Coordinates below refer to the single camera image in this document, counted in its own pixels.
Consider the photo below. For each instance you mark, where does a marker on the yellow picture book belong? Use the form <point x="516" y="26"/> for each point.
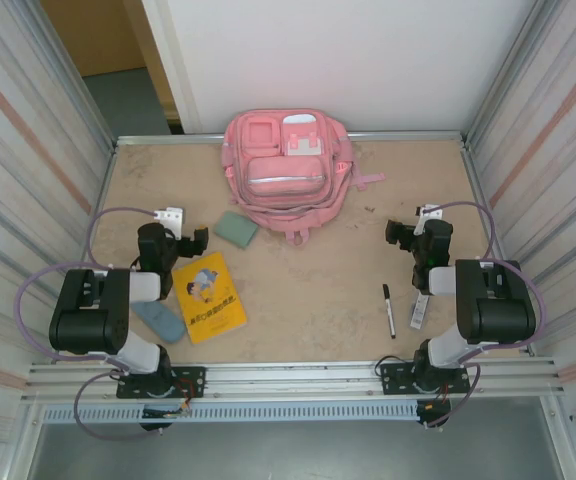
<point x="210" y="300"/>

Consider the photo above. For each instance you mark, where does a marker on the small barcode label pack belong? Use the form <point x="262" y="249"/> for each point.
<point x="418" y="312"/>

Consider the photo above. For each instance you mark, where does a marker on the black marker pen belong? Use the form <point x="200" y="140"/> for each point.
<point x="389" y="312"/>

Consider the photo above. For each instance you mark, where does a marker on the blue-grey oval case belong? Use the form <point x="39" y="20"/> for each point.
<point x="160" y="322"/>

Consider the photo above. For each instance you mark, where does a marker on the pink student backpack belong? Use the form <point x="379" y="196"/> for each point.
<point x="283" y="175"/>

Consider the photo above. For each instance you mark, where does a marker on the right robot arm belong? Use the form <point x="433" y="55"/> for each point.
<point x="498" y="315"/>

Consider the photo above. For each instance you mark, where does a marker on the brown wooden door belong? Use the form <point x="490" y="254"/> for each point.
<point x="93" y="35"/>

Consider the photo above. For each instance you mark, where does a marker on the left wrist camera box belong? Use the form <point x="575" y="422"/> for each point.
<point x="172" y="217"/>

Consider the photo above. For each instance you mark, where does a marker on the aluminium table edge rail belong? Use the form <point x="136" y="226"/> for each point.
<point x="168" y="139"/>

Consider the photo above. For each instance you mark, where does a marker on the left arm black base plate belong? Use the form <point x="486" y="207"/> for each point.
<point x="193" y="382"/>

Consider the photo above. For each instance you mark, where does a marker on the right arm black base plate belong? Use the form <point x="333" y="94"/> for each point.
<point x="395" y="377"/>

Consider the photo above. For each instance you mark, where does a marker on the aluminium mounting rail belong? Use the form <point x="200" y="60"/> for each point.
<point x="293" y="380"/>

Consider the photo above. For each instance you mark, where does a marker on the aluminium frame post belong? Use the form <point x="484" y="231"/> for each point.
<point x="508" y="65"/>
<point x="75" y="85"/>

